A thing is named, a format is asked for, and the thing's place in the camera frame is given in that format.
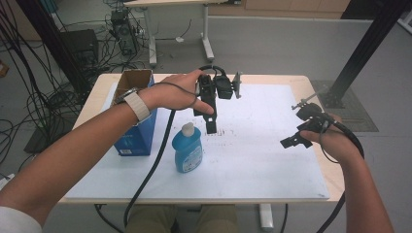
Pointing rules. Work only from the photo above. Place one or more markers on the dark grey floor mat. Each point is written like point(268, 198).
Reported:
point(359, 116)

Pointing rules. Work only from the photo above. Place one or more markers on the white shirt sleeve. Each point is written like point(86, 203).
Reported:
point(16, 221)

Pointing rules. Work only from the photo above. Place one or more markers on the white table leg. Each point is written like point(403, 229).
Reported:
point(266, 217)

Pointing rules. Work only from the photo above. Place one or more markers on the black metal post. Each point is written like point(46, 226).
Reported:
point(55, 42)
point(366, 45)

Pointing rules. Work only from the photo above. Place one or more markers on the blue bottle with white cap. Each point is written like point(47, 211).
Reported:
point(188, 152)

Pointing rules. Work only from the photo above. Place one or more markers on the person's right leg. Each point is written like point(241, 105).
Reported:
point(217, 220)

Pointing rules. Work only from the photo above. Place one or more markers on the black computer tower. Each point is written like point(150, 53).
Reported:
point(124, 32)

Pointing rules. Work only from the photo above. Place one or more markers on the person's right hand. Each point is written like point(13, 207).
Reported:
point(336, 142)

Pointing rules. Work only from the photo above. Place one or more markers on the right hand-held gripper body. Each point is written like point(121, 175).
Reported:
point(312, 118)

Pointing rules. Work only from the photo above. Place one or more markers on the white background desk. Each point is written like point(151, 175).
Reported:
point(205, 32)

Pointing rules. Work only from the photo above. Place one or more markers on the person's leg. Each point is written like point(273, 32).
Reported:
point(217, 220)
point(152, 220)

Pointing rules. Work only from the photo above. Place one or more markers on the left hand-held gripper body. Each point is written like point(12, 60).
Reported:
point(215, 85)

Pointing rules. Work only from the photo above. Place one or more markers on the person's left leg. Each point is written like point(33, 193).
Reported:
point(152, 220)

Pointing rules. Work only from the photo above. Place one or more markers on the white power plug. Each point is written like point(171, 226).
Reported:
point(179, 39)

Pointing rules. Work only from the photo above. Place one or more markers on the person's left hand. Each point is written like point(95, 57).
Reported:
point(171, 93)

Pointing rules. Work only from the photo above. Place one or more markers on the black equipment case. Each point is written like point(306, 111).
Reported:
point(81, 45)

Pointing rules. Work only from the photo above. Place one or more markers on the blue cardboard box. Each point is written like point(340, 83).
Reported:
point(137, 139)

